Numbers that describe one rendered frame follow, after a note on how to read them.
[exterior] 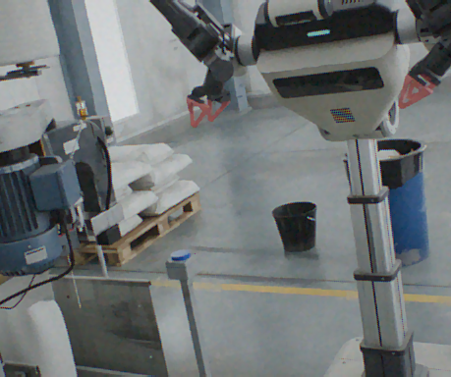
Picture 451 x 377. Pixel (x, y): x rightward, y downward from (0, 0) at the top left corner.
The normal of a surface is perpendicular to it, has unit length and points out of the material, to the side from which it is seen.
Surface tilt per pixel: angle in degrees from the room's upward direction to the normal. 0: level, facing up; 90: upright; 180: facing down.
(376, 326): 90
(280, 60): 40
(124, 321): 90
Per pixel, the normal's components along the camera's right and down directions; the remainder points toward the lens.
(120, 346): -0.47, 0.31
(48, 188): -0.07, 0.27
